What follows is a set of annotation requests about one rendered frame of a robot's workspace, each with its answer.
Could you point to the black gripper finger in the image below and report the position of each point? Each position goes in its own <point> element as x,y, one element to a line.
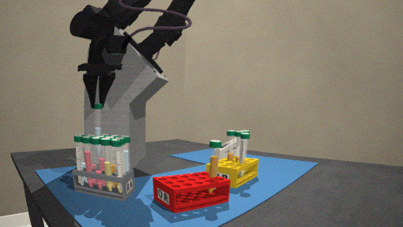
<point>91,80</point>
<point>104,88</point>

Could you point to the yellow rack with round wells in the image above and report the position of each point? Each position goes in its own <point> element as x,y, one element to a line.
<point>232,167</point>

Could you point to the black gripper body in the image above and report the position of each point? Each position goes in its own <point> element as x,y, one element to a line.
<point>98,69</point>

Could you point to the blue bench mat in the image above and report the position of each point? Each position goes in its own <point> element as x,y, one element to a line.
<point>142,210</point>

